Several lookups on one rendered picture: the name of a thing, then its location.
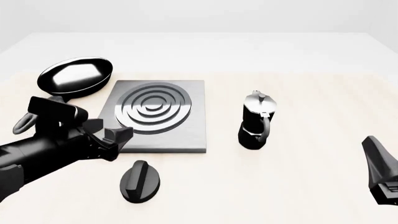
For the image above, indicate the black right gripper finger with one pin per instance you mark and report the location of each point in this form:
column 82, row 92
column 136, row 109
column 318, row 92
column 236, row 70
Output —
column 381, row 161

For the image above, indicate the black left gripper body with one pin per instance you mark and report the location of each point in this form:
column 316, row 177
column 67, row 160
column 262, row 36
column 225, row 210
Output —
column 104, row 150

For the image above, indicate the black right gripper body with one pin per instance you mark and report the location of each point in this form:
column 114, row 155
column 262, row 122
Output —
column 387, row 194

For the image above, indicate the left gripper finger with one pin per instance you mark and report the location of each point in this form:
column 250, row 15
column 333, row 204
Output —
column 93, row 124
column 119, row 137

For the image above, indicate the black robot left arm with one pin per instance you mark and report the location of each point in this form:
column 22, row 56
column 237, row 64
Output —
column 37, row 154

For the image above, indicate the round black stove knob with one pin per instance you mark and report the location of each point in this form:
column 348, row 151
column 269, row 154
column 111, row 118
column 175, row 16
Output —
column 140, row 184

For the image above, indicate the flat stove plate with rings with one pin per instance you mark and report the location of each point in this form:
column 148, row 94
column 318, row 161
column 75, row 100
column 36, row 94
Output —
column 192, row 121

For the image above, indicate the black frying pan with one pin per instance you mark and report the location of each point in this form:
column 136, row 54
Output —
column 74, row 77

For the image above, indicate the black and silver moka pot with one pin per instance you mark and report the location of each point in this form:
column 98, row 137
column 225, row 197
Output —
column 252, row 121

